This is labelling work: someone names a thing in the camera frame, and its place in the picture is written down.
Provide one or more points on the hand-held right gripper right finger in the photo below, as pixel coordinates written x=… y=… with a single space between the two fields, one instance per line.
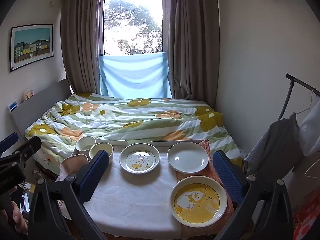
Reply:
x=227 y=173

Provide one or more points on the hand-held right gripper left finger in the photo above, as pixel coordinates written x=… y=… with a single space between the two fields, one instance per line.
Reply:
x=92 y=172

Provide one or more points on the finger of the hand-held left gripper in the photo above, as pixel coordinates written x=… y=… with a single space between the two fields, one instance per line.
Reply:
x=10 y=140
x=30 y=146

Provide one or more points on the beige plastic basin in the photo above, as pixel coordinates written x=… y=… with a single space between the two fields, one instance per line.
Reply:
x=72 y=166

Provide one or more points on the cream bowl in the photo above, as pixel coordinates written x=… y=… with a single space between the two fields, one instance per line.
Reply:
x=98 y=148

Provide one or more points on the white cup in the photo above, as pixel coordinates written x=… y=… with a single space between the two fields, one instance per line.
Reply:
x=85 y=143

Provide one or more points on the yellow duck print plate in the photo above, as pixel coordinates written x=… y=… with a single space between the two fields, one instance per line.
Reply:
x=198 y=201

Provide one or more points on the plain white plate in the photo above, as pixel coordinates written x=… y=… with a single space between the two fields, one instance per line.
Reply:
x=188 y=157

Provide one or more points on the white duck print bowl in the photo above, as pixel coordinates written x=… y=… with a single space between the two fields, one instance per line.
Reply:
x=139 y=158

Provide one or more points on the person's left hand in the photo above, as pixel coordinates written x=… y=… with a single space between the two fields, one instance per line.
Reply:
x=18 y=217

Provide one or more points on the small white floor item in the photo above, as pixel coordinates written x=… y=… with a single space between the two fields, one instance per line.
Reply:
x=26 y=185

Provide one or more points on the orange patterned cloth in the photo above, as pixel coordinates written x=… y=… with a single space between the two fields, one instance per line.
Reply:
x=231 y=207

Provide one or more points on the small blue card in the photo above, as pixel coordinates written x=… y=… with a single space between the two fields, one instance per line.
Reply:
x=13 y=105

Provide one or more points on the grey bed headboard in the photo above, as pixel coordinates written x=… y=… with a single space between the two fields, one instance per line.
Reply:
x=37 y=107

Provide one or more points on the white towel mat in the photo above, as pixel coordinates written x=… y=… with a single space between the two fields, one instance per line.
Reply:
x=132 y=195

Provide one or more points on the small pink toy box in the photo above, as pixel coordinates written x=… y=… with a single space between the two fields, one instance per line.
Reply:
x=28 y=94

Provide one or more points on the grey hanging garment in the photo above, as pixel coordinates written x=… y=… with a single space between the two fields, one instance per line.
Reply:
x=275 y=145

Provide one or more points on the floral striped duvet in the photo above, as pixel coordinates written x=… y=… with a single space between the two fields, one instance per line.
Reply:
x=130 y=120

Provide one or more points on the red printed bag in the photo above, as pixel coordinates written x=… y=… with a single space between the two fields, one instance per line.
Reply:
x=307 y=220

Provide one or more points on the white mesh garment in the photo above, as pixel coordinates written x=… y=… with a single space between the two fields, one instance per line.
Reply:
x=311 y=130

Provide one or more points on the framed houses picture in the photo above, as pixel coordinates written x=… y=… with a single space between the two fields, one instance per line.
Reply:
x=31 y=46

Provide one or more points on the light blue cloth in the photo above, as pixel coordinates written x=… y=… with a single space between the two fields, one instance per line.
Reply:
x=135 y=75

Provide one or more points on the brown curtain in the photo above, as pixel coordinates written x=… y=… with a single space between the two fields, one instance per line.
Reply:
x=195 y=42
x=80 y=42

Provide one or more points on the dark metal clothes rack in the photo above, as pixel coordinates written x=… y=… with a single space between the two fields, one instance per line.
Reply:
x=303 y=82

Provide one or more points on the window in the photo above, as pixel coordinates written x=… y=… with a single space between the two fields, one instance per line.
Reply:
x=132 y=20

